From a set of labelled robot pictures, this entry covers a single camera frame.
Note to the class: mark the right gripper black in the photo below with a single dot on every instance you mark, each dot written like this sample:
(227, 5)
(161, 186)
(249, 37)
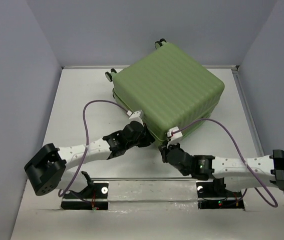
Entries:
(164, 150)

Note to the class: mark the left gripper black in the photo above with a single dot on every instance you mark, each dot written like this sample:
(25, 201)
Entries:
(148, 138)

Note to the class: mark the green suitcase with blue lining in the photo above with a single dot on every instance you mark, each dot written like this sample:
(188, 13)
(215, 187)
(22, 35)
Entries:
(171, 88)

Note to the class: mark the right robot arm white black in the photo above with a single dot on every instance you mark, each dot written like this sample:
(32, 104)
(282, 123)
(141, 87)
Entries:
(228, 174)

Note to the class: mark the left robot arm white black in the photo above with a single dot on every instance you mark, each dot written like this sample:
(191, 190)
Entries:
(49, 168)

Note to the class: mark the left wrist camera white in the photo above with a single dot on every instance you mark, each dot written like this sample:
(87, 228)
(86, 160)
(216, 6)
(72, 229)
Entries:
(135, 116)

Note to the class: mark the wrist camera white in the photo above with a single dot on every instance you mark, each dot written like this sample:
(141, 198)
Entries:
(135, 116)
(174, 136)

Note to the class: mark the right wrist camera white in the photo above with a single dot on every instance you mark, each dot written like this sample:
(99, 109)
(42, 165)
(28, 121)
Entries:
(174, 136)

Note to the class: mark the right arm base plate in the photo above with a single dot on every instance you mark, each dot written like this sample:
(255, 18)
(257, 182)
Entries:
(211, 199)

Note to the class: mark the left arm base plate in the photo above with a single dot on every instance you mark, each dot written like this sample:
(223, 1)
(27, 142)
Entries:
(92, 198)

